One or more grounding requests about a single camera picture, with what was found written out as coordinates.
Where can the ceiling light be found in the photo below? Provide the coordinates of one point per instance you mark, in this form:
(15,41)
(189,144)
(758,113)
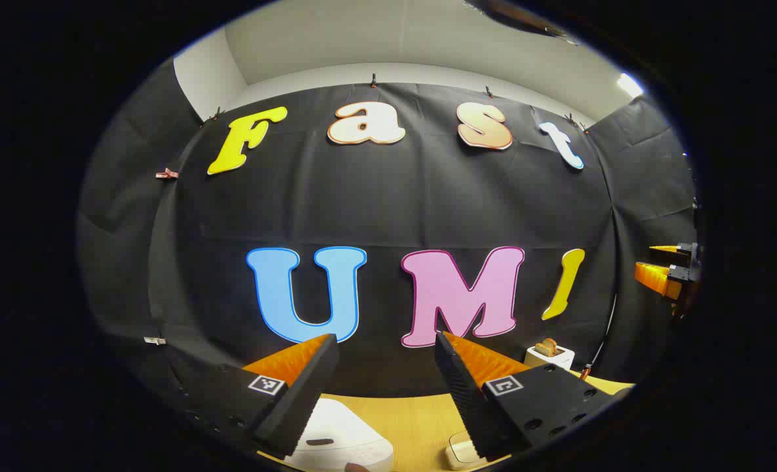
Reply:
(629,84)

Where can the black backdrop cloth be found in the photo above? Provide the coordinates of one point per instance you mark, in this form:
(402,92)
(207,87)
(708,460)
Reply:
(395,196)

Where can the white rice cooker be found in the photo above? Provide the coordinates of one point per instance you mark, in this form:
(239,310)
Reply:
(342,439)

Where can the brown toast slice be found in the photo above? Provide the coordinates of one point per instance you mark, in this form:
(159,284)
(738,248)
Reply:
(547,347)

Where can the red cloth clip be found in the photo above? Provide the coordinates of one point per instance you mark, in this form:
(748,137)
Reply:
(166,174)

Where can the white cloth clip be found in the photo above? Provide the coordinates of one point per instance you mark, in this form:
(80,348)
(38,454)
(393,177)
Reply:
(155,340)

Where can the person's dark hair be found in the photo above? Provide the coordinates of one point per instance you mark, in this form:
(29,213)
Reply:
(519,18)

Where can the white toaster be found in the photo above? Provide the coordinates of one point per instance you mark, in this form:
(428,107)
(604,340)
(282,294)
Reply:
(555,359)

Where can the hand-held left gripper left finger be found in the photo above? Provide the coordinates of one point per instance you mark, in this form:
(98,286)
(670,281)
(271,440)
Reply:
(303,393)

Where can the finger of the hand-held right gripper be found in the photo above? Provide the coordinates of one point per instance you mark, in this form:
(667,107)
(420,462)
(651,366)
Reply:
(654,278)
(665,249)

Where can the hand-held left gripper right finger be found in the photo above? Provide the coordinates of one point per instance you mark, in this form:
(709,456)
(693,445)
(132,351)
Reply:
(467,400)

